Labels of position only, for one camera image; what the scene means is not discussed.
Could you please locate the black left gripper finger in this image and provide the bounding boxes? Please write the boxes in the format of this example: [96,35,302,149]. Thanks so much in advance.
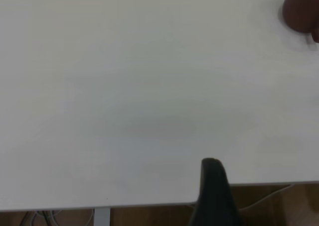
[188,157,245,226]

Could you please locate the red ceramic mug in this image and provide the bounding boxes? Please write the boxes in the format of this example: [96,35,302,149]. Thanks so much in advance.
[282,0,319,44]

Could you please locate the grey metal table leg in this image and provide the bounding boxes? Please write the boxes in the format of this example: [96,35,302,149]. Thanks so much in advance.
[94,207,111,226]

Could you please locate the long white floor cable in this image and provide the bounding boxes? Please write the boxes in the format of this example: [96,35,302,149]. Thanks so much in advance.
[238,184,296,212]

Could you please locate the looped white floor cable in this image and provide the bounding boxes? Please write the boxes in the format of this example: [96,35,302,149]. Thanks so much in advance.
[31,210,63,226]

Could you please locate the grey floor cable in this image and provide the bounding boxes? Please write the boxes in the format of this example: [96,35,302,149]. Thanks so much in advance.
[21,210,34,226]

